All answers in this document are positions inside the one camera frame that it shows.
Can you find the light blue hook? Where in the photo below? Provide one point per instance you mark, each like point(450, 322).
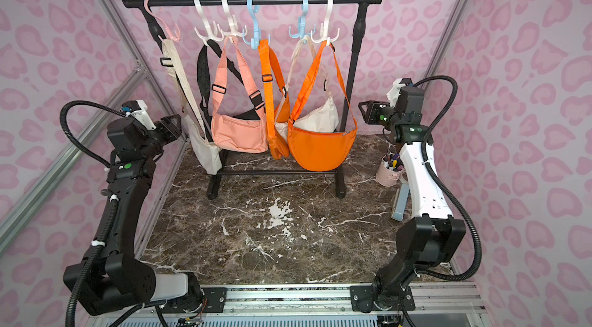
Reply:
point(301, 28)
point(255, 36)

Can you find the pink pen cup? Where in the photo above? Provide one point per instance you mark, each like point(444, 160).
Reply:
point(390, 170)

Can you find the pink plastic hook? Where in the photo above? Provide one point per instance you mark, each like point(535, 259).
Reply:
point(173, 35)

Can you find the large orange crescent bag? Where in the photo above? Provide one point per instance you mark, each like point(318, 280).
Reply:
point(316, 151)

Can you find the pink shoulder bag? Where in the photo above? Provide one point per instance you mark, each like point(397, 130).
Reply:
point(231, 133)

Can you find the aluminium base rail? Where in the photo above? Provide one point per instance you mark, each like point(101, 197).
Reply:
point(427, 303)

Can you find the grey blue flat box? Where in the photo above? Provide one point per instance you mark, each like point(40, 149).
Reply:
point(400, 202)

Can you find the small orange sling bag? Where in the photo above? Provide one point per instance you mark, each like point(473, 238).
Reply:
point(272, 74)

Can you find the black garment rack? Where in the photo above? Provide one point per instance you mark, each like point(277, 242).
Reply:
point(359, 29)

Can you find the white plastic hook right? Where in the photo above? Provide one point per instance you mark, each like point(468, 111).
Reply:
point(324, 36)

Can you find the white plastic hook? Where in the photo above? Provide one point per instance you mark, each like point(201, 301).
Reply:
point(211, 31)
point(232, 22)
point(324, 36)

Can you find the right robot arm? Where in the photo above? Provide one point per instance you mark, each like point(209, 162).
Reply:
point(438, 221)

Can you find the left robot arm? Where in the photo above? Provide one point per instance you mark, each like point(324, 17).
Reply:
point(110, 278)

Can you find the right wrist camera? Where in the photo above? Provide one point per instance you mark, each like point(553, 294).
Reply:
point(393, 93)

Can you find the black sling bag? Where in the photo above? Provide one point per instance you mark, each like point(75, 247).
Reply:
point(204, 84)

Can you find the light blue hook right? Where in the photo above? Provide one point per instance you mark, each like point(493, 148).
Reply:
point(301, 28)

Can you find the cream white crescent bag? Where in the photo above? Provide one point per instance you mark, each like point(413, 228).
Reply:
point(323, 119)

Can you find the light blue hook left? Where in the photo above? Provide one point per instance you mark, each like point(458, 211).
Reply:
point(255, 36)

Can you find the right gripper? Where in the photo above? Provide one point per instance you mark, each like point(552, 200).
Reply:
point(370, 112)

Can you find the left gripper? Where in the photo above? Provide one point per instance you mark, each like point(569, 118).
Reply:
point(168, 128)

